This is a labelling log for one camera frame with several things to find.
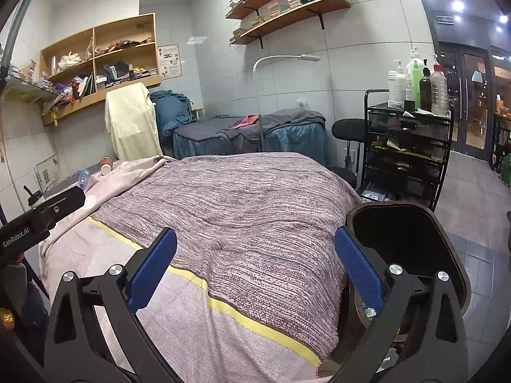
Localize glass wall shelf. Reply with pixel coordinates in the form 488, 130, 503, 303
2, 74, 58, 102

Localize cream hanging cloth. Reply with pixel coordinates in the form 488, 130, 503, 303
105, 82, 164, 161

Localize blue cloth pile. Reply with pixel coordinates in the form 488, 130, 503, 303
151, 90, 196, 136

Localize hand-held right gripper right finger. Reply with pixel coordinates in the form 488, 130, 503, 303
327, 227, 468, 383

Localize row of flat boxes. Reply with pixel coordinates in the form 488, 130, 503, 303
96, 68, 157, 88

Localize tall white pump bottle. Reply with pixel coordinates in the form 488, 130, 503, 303
406, 46, 424, 88

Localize wall poster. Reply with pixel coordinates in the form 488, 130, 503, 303
157, 44, 183, 79

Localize pile of colourful bags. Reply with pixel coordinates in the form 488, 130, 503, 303
48, 72, 95, 108

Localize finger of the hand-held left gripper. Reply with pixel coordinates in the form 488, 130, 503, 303
30, 187, 86, 226

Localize white crumpled bag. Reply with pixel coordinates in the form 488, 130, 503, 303
58, 52, 82, 70

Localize clear red-capped bottle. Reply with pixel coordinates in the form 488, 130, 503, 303
430, 64, 450, 116

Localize pile of shoes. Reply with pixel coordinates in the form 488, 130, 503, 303
96, 38, 156, 54

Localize person's left forearm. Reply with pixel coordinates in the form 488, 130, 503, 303
0, 261, 50, 352

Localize framed wall notice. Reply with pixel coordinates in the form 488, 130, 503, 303
34, 155, 62, 192

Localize red cloth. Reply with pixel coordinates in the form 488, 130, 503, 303
232, 115, 260, 129

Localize dark brown bin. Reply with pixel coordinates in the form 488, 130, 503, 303
345, 201, 474, 368

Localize glass double door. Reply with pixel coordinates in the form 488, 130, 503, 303
437, 42, 493, 160

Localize black trolley cart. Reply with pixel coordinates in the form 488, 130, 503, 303
359, 90, 454, 210

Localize pink dotted blanket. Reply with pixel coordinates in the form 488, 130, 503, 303
50, 157, 178, 240

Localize white floor lamp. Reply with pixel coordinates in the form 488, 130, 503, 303
254, 53, 322, 154

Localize wooden cubby shelf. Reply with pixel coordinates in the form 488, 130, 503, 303
39, 13, 162, 126

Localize black round stool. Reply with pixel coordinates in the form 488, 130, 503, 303
331, 118, 366, 186

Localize green bottle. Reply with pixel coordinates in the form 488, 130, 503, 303
411, 59, 425, 110

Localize black bottle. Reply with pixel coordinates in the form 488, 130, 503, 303
418, 68, 432, 111

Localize grey blanket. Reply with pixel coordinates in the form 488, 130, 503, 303
173, 109, 326, 142

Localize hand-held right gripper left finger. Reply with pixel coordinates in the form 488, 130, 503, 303
44, 227, 178, 383

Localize purple striped blanket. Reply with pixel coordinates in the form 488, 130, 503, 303
38, 152, 362, 379

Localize pile of dark clothes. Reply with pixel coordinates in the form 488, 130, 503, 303
99, 61, 130, 82

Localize curved metal pole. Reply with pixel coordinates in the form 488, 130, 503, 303
0, 0, 50, 88

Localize black lidded tumbler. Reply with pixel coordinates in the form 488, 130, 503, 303
23, 185, 42, 208

